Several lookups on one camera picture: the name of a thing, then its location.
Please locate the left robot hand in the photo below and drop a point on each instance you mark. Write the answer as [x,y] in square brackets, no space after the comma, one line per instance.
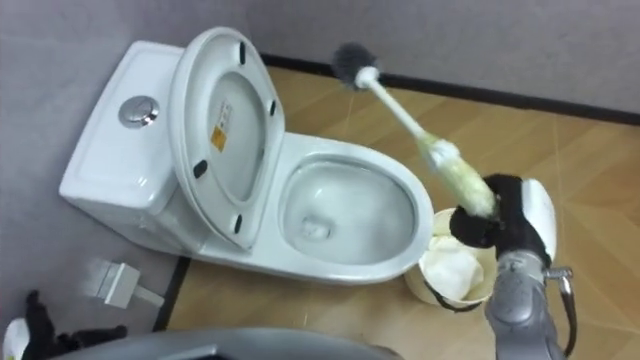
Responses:
[37,330]

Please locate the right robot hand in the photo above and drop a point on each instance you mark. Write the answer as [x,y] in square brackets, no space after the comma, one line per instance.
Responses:
[520,220]

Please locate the white toilet brush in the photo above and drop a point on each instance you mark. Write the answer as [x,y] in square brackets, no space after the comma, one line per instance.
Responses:
[400,112]

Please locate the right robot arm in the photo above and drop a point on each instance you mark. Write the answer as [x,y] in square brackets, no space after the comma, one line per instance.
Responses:
[522,305]

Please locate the cream waste bin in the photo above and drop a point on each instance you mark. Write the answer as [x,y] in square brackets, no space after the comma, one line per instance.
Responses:
[452,272]

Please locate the robot body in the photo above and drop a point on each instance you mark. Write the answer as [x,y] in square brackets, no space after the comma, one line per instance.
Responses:
[225,346]

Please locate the white ceramic toilet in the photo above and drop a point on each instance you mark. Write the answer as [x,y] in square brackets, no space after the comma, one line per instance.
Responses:
[150,165]

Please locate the white wall box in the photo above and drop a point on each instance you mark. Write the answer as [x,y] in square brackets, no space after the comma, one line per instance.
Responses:
[117,285]

